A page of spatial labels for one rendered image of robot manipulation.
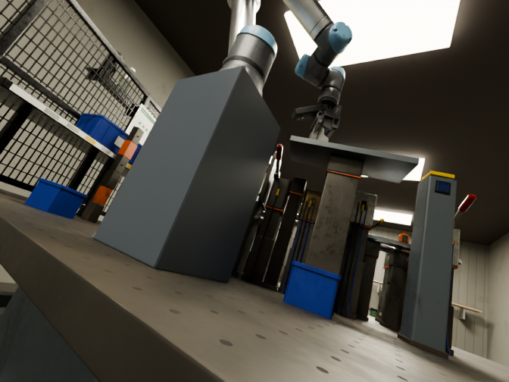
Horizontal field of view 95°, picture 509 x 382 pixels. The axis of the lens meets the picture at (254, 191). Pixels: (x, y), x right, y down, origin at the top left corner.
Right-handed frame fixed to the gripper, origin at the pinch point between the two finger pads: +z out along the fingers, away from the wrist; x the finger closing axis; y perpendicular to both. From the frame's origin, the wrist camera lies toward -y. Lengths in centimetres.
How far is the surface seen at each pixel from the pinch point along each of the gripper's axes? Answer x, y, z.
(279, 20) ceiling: 88, -45, -169
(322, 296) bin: -19.4, 8.4, 44.7
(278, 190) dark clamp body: 8.4, -4.9, 15.8
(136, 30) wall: 129, -191, -145
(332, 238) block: -8.3, 11.8, 29.6
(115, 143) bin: 37, -86, 10
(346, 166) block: -8.6, 11.1, 7.1
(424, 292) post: -14, 34, 36
